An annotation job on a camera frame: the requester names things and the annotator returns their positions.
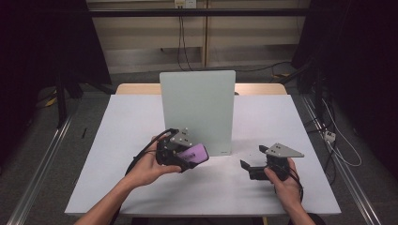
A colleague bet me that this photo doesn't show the metal floor rail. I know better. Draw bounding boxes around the metal floor rail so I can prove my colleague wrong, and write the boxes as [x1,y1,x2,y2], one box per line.
[6,114,75,225]
[299,94,382,225]

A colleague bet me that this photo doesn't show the black horizontal bar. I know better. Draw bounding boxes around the black horizontal bar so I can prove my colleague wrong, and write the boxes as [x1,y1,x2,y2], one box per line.
[88,7,314,18]

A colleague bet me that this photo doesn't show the white power strip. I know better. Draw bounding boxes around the white power strip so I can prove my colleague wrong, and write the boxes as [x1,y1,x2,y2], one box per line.
[323,130,337,143]

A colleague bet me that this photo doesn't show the black curtain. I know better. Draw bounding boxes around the black curtain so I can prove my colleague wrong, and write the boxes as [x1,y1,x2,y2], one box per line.
[290,0,398,179]
[0,0,113,163]

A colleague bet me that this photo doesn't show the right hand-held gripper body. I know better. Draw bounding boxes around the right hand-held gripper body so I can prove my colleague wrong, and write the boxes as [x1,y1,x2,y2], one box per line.
[265,142,305,182]

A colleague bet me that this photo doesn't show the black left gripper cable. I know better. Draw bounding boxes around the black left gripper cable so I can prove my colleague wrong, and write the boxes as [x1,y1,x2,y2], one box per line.
[125,127,180,176]

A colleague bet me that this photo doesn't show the purple whiteboard eraser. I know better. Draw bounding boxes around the purple whiteboard eraser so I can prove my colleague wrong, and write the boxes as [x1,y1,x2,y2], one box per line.
[176,142,210,167]

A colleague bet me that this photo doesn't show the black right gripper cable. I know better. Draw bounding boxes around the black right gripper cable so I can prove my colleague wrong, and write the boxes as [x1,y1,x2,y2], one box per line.
[288,168,305,203]

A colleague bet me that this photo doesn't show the white floor cable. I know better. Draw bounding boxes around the white floor cable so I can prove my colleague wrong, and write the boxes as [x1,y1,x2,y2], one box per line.
[321,97,363,168]

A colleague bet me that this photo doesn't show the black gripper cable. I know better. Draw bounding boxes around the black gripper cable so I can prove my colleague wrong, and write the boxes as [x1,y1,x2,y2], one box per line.
[288,168,305,203]
[125,127,180,176]

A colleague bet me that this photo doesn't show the person's left hand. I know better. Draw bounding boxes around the person's left hand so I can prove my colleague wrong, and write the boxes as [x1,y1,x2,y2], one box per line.
[125,134,183,190]

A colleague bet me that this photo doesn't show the wooden table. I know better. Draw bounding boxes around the wooden table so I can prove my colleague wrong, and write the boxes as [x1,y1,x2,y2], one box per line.
[115,82,288,97]

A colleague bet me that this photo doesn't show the black hanging cables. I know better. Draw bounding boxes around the black hanging cables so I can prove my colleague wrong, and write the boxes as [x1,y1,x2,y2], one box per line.
[176,15,193,72]

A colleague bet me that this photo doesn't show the black metal stand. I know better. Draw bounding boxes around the black metal stand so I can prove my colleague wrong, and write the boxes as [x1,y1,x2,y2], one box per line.
[54,72,69,129]

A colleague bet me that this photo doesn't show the white whiteboard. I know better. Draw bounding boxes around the white whiteboard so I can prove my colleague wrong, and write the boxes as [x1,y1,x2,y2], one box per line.
[159,69,237,157]

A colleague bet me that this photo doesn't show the person's right hand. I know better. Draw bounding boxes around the person's right hand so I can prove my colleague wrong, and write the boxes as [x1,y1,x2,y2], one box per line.
[264,157,303,214]

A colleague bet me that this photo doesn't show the white table cover sheet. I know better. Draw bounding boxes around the white table cover sheet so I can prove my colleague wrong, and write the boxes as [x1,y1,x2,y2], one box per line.
[64,94,342,218]

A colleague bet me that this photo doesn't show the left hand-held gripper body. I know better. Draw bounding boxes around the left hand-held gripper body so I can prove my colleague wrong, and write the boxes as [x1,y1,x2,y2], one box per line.
[155,127,195,170]

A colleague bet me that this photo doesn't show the white wall socket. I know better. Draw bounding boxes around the white wall socket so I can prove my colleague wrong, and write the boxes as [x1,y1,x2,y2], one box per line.
[174,0,198,9]

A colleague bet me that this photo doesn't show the wooden vertical post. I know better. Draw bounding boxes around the wooden vertical post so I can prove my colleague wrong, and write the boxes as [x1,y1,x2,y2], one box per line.
[201,0,210,68]

